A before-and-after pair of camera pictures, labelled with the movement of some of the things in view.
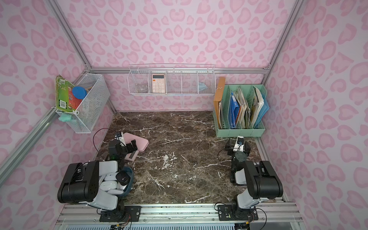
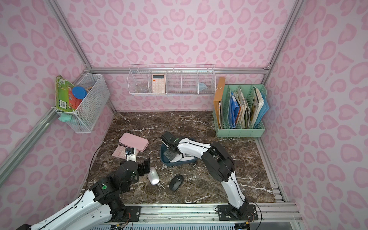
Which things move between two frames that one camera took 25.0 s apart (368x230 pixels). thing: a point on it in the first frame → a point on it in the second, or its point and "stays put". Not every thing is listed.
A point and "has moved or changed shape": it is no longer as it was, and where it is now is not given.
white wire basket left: x=84 y=120 stays put
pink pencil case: x=142 y=143 stays put
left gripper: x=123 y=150 → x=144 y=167
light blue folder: x=266 y=108 stays put
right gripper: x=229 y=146 → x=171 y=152
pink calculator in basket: x=158 y=83 stays put
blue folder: x=234 y=111 stays put
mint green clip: x=65 y=117 stays put
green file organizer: x=242 y=107 stays put
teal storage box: x=130 y=172 has moved or changed shape
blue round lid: x=79 y=92 stays put
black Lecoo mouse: x=122 y=178 has moved or changed shape
